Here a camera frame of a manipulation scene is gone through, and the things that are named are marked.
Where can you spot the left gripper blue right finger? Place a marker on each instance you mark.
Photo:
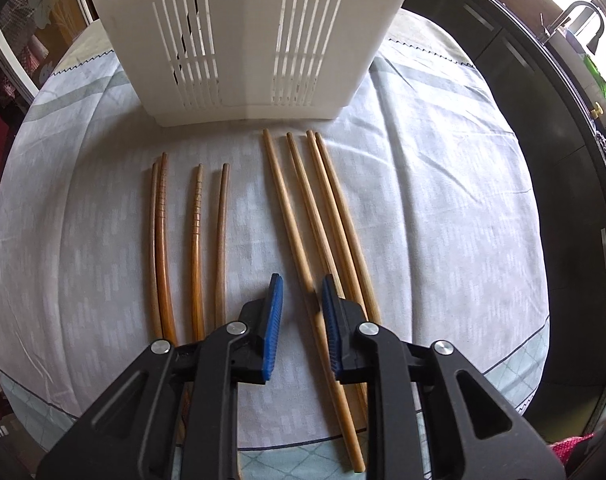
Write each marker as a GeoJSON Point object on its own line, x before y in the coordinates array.
{"type": "Point", "coordinates": [330, 303]}

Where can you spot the pink sleeve right forearm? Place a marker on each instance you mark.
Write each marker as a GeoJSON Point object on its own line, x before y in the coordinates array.
{"type": "Point", "coordinates": [564, 449]}

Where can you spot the tall kitchen faucet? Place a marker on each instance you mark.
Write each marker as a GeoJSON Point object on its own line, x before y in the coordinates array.
{"type": "Point", "coordinates": [574, 18]}

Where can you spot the green item on sill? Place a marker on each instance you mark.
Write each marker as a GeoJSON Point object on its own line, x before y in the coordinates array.
{"type": "Point", "coordinates": [593, 70]}

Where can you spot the glass sliding door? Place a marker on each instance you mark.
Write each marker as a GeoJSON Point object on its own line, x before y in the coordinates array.
{"type": "Point", "coordinates": [34, 37]}

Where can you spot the dark wooden chopstick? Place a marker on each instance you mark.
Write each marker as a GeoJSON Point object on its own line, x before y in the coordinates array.
{"type": "Point", "coordinates": [195, 262]}
{"type": "Point", "coordinates": [161, 260]}
{"type": "Point", "coordinates": [220, 272]}
{"type": "Point", "coordinates": [153, 284]}

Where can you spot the dark counter cabinets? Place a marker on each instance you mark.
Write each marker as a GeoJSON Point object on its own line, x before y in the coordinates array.
{"type": "Point", "coordinates": [568, 170]}

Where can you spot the white plastic utensil holder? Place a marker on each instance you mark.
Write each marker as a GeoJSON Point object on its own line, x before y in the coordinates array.
{"type": "Point", "coordinates": [193, 61]}

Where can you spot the light bamboo chopstick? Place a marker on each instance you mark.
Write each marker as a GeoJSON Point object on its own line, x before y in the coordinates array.
{"type": "Point", "coordinates": [337, 393]}
{"type": "Point", "coordinates": [364, 283]}
{"type": "Point", "coordinates": [338, 256]}
{"type": "Point", "coordinates": [315, 220]}

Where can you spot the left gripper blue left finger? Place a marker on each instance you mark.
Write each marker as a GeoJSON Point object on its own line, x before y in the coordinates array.
{"type": "Point", "coordinates": [272, 310]}

